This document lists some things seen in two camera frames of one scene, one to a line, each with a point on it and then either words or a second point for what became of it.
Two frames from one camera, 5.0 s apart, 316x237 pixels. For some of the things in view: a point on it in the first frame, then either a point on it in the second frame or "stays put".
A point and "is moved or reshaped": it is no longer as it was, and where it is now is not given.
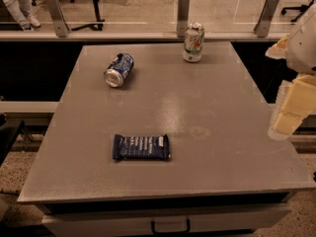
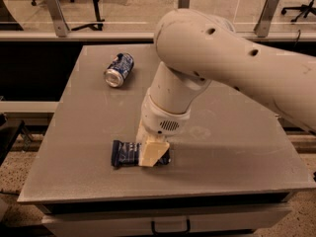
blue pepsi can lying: [118, 69] stays put
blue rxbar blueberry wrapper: [141, 147] is moved or reshaped
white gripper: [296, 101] to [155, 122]
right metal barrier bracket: [263, 26] stays put
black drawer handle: [171, 232] stays put
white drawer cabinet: [165, 219] stays put
